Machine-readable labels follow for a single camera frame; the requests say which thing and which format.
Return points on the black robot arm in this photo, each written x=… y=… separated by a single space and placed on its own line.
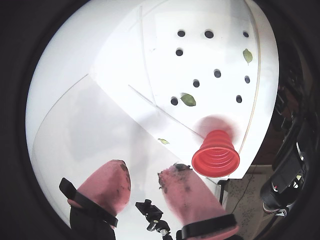
x=287 y=165

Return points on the black tripod mount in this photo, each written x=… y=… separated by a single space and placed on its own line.
x=150 y=212

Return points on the pink-tipped gripper finger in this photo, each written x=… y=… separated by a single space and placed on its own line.
x=100 y=187
x=192 y=197

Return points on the red collapsible silicone cup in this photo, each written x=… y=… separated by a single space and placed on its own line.
x=215 y=150

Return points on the small green leaf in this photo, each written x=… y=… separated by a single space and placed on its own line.
x=163 y=141

